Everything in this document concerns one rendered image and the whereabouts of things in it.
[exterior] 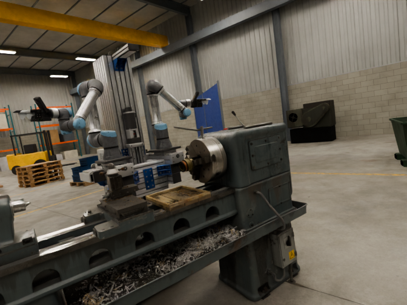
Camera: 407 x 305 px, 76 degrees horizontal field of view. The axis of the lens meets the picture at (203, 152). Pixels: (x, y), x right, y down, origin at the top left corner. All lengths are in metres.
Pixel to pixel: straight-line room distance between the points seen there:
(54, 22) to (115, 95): 10.72
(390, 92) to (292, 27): 4.56
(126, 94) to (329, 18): 10.46
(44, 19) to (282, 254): 12.16
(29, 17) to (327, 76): 11.62
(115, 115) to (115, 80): 0.31
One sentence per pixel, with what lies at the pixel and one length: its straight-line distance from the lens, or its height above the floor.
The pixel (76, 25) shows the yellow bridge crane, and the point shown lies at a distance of 13.39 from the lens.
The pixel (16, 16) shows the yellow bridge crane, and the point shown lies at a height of 6.12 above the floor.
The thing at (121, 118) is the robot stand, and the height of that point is 1.48.
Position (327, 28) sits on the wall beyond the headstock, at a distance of 12.14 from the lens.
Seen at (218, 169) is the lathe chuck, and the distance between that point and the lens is 1.75.
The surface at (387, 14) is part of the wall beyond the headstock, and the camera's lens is 11.78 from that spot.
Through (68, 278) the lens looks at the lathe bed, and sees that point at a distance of 1.50.
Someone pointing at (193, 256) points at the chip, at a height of 0.57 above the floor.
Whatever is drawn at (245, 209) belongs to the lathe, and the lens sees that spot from 1.87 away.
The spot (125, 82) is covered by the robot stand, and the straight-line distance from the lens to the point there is 2.50.
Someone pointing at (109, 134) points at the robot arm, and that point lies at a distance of 2.16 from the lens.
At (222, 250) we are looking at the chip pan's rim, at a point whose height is 0.57.
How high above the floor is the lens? 1.34
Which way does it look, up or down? 6 degrees down
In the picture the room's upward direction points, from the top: 8 degrees counter-clockwise
